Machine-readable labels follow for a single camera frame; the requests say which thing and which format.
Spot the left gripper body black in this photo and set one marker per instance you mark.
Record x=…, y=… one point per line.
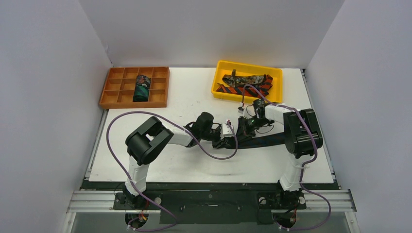
x=216, y=138

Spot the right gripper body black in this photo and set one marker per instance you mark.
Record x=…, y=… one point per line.
x=244, y=127

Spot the navy striped tie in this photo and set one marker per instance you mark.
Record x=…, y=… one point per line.
x=247, y=142

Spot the yellow plastic tray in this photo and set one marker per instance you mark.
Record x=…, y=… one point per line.
x=226, y=67

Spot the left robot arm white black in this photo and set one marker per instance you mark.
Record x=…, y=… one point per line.
x=146, y=143

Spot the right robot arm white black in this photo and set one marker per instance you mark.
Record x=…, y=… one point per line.
x=277, y=124

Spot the orange black striped tie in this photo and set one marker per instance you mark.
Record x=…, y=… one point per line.
x=250, y=92

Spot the rolled green patterned tie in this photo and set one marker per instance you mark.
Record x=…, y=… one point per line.
x=142, y=86

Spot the orange wooden divider tray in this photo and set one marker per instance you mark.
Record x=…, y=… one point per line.
x=120, y=82

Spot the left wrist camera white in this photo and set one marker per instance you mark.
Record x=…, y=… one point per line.
x=227, y=130

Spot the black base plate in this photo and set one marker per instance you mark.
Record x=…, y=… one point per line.
x=212, y=203

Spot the aluminium frame rail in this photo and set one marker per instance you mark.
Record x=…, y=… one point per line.
x=103, y=202

